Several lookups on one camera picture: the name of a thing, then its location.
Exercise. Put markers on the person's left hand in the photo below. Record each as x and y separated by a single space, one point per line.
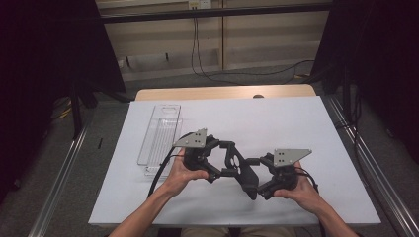
178 179

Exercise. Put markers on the metal floor rail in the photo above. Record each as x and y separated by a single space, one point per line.
375 164
57 184

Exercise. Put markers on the wall power outlet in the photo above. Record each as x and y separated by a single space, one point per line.
199 4

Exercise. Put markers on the black curtain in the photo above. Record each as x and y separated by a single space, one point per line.
39 65
378 59

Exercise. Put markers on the white table mat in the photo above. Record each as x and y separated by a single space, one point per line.
230 115

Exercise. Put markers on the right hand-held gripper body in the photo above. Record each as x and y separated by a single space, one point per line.
288 156

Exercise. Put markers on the black stand leg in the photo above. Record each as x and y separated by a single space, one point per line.
76 112

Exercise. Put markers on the black horizontal bar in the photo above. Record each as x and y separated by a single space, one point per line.
214 13

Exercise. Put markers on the person's right hand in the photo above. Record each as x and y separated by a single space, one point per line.
304 196

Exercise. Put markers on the small black floor object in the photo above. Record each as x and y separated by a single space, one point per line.
100 143

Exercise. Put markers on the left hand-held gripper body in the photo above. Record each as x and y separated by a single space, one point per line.
194 141

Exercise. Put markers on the wooden table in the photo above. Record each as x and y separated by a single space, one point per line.
197 93

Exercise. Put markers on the clear plastic packaging box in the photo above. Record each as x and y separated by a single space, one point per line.
159 141

